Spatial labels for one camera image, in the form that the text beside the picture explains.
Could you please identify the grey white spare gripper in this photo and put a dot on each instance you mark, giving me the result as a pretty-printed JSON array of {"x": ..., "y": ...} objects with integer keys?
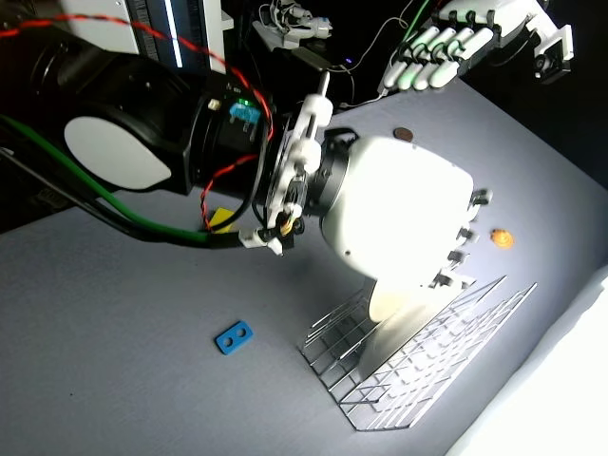
[{"x": 290, "y": 24}]

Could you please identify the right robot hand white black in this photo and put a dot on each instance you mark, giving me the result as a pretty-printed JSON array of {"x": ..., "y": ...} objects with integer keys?
[{"x": 399, "y": 209}]

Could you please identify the black power adapter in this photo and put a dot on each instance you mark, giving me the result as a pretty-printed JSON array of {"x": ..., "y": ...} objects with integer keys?
[{"x": 309, "y": 58}]

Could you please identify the brown round disc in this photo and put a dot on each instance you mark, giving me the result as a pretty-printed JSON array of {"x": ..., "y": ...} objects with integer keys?
[{"x": 403, "y": 135}]

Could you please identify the blue block two holes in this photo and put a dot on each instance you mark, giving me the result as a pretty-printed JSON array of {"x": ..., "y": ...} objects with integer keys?
[{"x": 233, "y": 338}]

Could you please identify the orange toy croissant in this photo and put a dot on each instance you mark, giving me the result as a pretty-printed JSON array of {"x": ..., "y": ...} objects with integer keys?
[{"x": 502, "y": 239}]

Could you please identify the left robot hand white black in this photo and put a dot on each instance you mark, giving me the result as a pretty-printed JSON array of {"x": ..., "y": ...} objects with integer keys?
[{"x": 456, "y": 47}]

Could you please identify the white black robot torso column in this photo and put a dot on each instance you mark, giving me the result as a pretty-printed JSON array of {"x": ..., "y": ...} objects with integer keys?
[{"x": 109, "y": 40}]

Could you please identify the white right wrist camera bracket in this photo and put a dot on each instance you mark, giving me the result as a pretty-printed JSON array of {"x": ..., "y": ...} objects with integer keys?
[{"x": 311, "y": 142}]

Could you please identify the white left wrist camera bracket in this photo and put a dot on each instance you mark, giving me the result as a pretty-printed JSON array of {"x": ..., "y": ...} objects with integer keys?
[{"x": 556, "y": 52}]

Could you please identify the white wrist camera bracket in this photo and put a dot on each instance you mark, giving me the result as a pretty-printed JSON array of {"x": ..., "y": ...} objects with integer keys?
[
  {"x": 311, "y": 142},
  {"x": 556, "y": 52}
]

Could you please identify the yellow rectangular block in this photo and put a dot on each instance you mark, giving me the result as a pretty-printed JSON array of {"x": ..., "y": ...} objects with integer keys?
[{"x": 221, "y": 218}]

